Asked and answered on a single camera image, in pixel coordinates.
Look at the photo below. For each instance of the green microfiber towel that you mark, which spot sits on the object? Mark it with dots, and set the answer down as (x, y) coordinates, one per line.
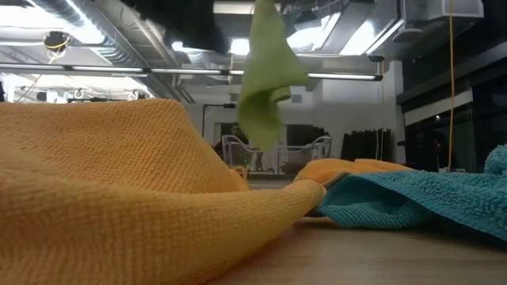
(265, 79)

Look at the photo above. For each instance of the orange microfiber towel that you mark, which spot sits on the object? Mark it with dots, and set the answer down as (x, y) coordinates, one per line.
(336, 168)
(119, 178)

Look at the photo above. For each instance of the teal microfiber towel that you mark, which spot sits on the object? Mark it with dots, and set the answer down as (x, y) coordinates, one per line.
(396, 198)

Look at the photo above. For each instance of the person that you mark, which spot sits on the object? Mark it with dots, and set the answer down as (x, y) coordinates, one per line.
(234, 130)

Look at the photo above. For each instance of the clear plastic bin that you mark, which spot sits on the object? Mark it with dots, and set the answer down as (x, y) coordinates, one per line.
(233, 154)

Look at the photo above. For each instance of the black curtains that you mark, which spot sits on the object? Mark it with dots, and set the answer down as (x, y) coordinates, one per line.
(364, 146)

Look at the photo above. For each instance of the long ceiling light bar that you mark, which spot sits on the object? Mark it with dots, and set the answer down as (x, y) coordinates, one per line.
(107, 69)

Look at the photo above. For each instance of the white air vent unit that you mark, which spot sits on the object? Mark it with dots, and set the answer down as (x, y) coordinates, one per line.
(435, 10)

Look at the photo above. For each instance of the black gantry frame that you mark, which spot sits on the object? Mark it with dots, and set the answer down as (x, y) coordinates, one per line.
(229, 105)

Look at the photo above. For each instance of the silver ventilation duct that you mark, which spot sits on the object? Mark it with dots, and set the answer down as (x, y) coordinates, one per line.
(115, 51)

